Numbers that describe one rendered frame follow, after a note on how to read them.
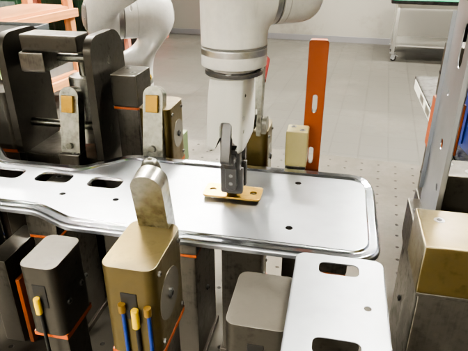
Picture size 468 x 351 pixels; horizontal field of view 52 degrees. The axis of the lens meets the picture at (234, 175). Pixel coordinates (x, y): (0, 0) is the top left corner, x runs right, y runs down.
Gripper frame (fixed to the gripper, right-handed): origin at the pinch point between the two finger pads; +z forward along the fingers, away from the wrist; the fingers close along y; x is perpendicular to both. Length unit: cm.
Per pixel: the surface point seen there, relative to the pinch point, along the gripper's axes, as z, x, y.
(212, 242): 3.7, -0.3, 11.7
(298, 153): 0.4, 8.3, -10.7
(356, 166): 33, 22, -80
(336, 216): 3.3, 14.9, 2.8
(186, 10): 68, -217, -674
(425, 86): 0, 33, -55
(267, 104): 103, -44, -351
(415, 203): 3.3, 25.7, -3.1
